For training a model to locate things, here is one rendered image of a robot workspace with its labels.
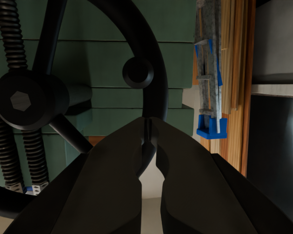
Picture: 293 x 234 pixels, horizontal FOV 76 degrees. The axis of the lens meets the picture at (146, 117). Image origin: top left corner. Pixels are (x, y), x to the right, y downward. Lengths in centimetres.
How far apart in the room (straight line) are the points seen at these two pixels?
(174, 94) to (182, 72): 5
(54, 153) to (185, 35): 32
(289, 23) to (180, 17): 152
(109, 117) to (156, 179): 299
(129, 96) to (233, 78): 150
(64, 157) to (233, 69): 165
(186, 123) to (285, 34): 156
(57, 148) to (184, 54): 29
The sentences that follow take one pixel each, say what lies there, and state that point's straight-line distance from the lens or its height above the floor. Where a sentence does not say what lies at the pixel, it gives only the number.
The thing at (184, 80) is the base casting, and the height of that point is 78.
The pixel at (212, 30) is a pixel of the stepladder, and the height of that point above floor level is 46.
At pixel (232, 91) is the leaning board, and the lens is 182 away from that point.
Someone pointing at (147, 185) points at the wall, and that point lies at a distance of 337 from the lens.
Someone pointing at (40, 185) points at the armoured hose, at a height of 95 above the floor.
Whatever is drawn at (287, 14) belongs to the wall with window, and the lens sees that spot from 192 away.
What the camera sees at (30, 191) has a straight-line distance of 40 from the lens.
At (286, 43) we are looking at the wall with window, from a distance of 186.
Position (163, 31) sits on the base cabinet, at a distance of 40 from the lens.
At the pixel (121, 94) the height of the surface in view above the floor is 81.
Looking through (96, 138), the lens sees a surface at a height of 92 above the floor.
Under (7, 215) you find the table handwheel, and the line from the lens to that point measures 28.
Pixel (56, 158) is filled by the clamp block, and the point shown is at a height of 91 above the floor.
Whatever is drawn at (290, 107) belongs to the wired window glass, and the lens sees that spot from 186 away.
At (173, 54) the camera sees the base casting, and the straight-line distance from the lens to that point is 39.
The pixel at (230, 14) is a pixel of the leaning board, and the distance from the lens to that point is 188.
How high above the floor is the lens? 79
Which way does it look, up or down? 10 degrees up
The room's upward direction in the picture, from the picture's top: 179 degrees counter-clockwise
